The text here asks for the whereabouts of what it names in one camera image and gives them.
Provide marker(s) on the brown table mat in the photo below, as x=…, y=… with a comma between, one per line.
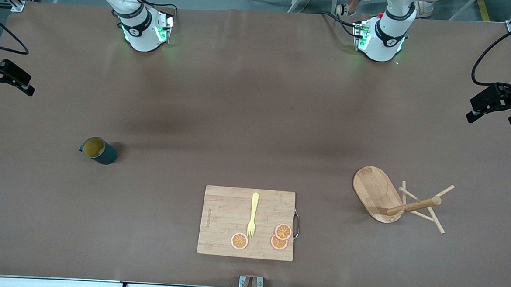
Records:
x=240, y=94

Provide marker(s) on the yellow plastic fork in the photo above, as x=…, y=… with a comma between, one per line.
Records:
x=254, y=204

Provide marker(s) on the wooden mug tree rack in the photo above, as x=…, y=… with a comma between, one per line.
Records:
x=373, y=189

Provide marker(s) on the dark teal cup yellow inside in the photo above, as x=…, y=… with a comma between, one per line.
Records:
x=106, y=155

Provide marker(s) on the toy orange slice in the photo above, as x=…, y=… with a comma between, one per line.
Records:
x=283, y=231
x=239, y=241
x=276, y=245

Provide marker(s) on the tan shoe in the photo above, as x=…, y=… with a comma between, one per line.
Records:
x=424, y=10

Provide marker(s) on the white black sneaker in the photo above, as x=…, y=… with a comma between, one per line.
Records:
x=345, y=9

